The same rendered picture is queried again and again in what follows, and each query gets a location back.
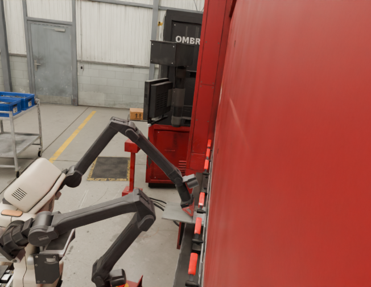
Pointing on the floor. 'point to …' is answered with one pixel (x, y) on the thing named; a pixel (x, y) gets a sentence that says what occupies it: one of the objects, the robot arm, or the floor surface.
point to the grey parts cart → (16, 139)
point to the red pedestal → (131, 165)
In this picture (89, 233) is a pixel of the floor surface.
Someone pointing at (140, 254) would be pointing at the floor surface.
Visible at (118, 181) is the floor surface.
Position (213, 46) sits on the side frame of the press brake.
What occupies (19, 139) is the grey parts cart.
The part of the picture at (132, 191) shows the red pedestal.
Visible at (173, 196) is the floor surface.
